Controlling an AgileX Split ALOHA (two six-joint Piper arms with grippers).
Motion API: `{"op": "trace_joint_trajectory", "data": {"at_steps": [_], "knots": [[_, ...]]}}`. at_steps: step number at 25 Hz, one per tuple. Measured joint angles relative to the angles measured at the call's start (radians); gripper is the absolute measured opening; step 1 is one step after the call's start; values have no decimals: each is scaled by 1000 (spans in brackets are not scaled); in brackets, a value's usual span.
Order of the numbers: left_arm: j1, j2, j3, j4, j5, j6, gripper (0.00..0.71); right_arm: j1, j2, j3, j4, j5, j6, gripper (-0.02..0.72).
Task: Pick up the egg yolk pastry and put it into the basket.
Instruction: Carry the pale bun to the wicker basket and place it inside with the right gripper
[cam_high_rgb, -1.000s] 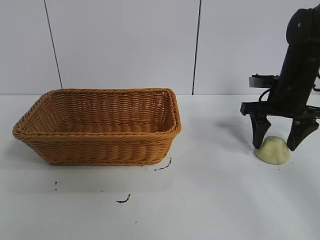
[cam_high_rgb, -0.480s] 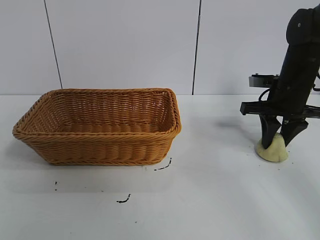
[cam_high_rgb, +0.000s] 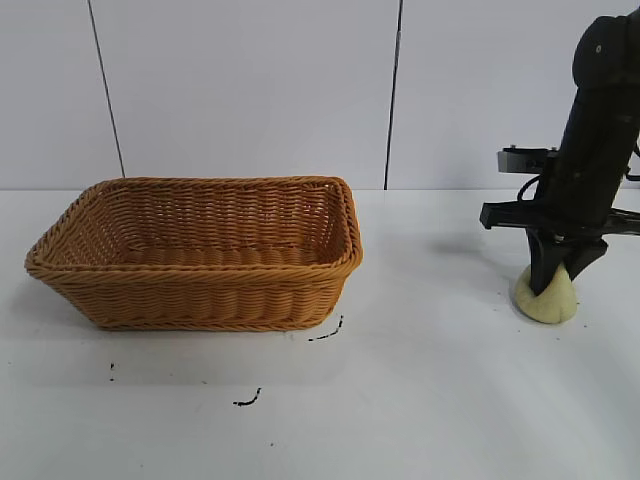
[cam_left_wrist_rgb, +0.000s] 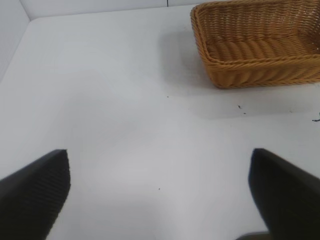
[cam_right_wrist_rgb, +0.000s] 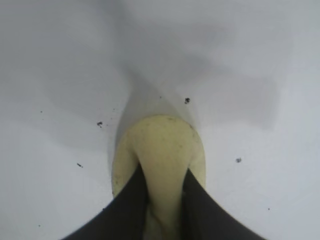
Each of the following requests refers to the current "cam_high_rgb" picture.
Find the brown woven wicker basket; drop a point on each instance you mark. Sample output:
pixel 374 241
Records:
pixel 200 295

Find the pale yellow egg yolk pastry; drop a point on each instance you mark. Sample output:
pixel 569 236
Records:
pixel 550 305

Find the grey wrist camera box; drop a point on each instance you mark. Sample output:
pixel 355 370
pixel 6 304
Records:
pixel 522 160

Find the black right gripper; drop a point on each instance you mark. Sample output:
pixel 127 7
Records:
pixel 575 200

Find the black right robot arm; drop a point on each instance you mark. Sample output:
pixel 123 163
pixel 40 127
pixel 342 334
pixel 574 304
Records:
pixel 602 75

